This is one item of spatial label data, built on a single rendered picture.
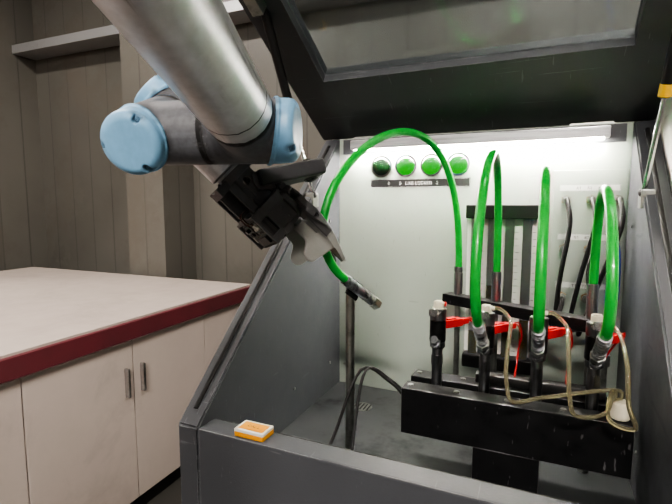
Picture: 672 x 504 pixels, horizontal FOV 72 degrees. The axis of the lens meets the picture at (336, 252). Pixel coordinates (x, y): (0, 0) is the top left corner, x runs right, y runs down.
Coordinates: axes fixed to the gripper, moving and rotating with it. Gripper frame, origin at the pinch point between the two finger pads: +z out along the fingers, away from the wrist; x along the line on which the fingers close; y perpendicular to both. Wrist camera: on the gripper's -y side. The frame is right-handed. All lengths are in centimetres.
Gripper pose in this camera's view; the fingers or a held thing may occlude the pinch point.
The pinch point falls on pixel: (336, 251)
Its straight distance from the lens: 73.4
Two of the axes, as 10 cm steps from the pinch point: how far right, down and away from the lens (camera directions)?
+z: 6.8, 6.8, 2.6
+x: 4.7, -1.3, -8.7
